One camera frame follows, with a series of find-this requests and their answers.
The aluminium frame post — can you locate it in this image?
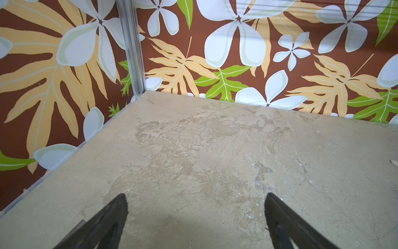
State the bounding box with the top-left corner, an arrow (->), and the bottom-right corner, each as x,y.
116,0 -> 146,101

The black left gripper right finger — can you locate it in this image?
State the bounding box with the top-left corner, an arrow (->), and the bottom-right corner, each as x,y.
264,193 -> 338,249

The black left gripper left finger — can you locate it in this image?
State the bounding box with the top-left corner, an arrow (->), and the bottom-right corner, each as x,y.
55,194 -> 128,249

